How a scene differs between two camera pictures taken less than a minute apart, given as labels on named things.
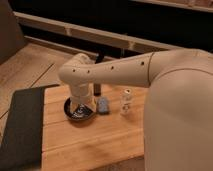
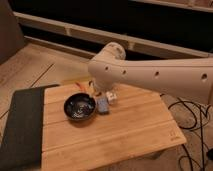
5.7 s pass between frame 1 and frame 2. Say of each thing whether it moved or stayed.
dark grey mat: stayed
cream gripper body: moved
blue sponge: stayed
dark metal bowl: stayed
